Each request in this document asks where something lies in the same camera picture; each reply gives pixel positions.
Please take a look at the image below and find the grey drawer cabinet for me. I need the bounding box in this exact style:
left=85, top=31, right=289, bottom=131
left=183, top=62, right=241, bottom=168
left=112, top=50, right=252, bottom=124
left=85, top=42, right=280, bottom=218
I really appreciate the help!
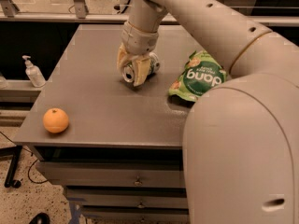
left=12, top=23, right=206, bottom=224

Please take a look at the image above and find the metal window railing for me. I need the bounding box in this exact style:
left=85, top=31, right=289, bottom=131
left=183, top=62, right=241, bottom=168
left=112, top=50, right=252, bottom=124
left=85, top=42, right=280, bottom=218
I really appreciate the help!
left=0, top=0, right=299, bottom=27

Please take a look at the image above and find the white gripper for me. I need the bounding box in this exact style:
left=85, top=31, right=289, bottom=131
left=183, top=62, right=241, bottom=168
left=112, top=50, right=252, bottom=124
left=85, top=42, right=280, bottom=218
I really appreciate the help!
left=117, top=21, right=159, bottom=87

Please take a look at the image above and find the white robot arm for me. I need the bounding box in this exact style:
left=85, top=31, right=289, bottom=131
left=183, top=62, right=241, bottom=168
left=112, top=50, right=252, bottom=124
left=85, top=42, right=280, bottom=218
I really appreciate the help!
left=117, top=0, right=299, bottom=224

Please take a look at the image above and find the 7up soda can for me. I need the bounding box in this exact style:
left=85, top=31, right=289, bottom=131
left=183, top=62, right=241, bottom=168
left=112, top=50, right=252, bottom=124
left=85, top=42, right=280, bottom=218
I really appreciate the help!
left=121, top=52, right=160, bottom=85

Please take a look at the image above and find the orange fruit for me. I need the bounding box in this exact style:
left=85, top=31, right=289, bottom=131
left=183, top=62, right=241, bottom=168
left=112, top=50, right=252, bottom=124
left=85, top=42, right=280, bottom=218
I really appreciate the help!
left=43, top=108, right=69, bottom=133

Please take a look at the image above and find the black shoe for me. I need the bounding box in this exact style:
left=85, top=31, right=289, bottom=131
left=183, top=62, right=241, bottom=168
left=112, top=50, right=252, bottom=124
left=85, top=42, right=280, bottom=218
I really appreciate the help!
left=29, top=213, right=50, bottom=224

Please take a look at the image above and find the black floor cable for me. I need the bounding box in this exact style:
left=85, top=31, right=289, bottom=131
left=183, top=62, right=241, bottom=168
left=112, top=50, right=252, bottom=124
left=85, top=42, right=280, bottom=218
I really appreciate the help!
left=0, top=131, right=50, bottom=185

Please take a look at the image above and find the white pump dispenser bottle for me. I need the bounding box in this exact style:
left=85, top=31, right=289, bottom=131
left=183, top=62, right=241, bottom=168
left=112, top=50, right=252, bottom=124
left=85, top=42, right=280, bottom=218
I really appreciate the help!
left=22, top=55, right=46, bottom=88

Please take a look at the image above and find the black chair leg with caster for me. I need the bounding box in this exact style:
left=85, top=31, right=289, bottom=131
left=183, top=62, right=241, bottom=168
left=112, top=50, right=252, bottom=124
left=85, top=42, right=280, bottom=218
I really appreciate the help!
left=0, top=146, right=22, bottom=189

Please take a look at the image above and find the green Dang chips bag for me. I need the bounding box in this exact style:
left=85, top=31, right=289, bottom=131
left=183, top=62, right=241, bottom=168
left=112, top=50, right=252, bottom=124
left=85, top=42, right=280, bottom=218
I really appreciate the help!
left=168, top=50, right=227, bottom=102

